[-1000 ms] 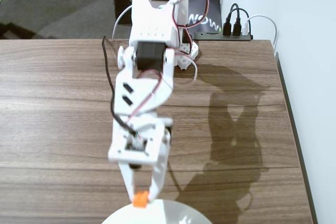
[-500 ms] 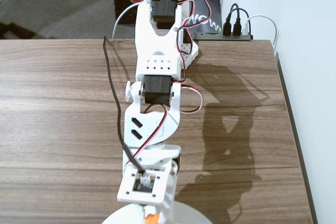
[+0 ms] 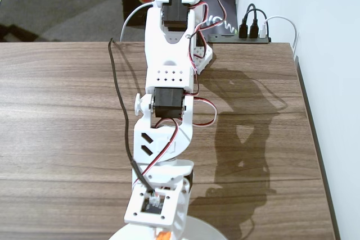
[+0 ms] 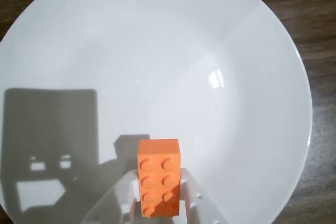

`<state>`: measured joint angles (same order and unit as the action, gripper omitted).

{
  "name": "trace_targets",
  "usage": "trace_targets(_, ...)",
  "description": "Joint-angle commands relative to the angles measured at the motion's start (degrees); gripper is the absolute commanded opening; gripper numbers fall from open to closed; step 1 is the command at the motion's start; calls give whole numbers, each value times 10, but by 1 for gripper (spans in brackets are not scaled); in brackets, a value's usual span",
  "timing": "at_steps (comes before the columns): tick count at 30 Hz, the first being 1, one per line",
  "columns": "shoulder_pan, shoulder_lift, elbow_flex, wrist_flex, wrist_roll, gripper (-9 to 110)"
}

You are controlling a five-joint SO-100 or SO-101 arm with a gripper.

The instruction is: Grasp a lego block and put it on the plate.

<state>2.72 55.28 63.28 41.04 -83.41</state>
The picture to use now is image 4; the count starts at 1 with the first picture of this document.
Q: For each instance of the orange lego block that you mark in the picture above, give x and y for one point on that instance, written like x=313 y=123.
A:
x=157 y=179

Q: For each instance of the white round plate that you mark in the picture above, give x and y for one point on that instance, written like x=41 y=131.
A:
x=157 y=64

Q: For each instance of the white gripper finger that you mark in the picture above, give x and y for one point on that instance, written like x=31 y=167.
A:
x=115 y=200
x=195 y=197

